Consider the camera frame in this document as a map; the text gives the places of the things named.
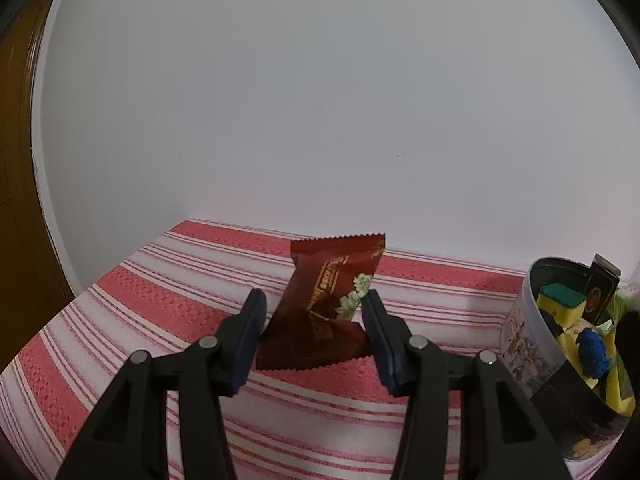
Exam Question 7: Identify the blue scrubber ball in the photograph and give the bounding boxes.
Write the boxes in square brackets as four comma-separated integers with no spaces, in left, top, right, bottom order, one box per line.
[574,328,612,380]

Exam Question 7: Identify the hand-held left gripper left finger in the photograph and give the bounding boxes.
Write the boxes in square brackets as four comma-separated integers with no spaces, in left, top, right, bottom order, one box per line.
[54,287,268,480]

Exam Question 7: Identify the wooden door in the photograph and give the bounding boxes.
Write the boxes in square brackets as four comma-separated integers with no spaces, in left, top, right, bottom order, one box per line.
[0,0,83,376]

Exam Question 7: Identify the dark red snack wrapper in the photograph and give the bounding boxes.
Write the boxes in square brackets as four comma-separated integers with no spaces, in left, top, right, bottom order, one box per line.
[255,232,387,372]

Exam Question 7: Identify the green snack packet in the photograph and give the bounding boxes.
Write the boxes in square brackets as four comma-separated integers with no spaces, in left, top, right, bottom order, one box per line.
[607,290,630,323]

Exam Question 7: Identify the red striped tablecloth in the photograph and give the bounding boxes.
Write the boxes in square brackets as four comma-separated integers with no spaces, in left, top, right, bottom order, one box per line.
[0,218,621,480]

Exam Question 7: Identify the round blue cookie tin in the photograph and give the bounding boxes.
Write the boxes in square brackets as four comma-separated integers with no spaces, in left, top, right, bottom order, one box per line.
[500,257,640,462]

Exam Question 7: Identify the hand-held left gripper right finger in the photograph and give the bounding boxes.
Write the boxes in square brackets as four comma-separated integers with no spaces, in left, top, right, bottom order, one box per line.
[360,288,576,480]

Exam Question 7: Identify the small black carton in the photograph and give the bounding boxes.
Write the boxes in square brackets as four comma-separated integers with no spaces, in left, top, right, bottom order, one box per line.
[582,253,622,325]

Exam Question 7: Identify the yellow green-backed sponge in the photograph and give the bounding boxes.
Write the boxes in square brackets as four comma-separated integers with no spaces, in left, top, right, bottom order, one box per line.
[556,325,583,361]
[597,355,637,417]
[536,282,587,328]

